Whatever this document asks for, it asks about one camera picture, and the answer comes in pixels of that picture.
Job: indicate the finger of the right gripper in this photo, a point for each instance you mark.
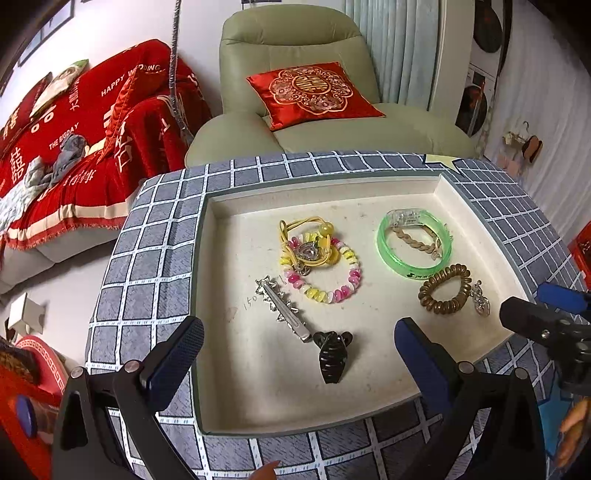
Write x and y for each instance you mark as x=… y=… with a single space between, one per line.
x=529 y=320
x=569 y=300

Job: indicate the red blanket on sofa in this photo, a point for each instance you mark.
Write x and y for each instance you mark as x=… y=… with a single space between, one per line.
x=123 y=110

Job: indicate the white curtain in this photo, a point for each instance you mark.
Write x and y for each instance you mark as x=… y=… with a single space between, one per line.
x=545 y=86

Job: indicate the red embroidered cushion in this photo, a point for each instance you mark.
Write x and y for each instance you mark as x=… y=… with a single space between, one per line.
x=315 y=92

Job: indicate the green leather armchair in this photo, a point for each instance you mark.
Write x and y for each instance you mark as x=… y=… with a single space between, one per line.
x=264 y=39

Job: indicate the grey clothes pile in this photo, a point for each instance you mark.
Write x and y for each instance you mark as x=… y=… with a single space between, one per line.
x=40 y=177

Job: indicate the pink slippers on hanger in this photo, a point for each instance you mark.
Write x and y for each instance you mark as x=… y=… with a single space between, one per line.
x=519 y=150

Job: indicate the green tray with beige lining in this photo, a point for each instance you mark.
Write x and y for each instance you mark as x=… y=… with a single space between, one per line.
x=254 y=376

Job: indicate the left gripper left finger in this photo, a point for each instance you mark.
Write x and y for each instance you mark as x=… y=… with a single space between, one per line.
x=168 y=362

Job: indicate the red plastic stool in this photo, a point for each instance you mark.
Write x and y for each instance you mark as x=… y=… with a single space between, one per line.
x=579 y=247

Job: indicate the silver heart pendant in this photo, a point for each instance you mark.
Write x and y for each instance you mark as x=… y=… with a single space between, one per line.
x=480 y=301

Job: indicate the silver rhinestone hair clip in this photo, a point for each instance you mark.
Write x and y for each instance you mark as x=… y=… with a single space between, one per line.
x=285 y=310

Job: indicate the green translucent bangle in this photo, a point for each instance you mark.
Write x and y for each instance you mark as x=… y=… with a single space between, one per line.
x=420 y=230

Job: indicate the small silver ring charm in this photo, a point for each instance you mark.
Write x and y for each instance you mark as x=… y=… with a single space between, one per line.
x=308 y=255

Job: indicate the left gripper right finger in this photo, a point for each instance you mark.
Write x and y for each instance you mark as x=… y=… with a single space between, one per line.
x=431 y=366

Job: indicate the black claw hair clip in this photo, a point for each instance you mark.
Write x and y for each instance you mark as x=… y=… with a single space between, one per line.
x=333 y=354

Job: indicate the washing machine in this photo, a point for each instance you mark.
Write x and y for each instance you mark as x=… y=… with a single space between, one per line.
x=491 y=35

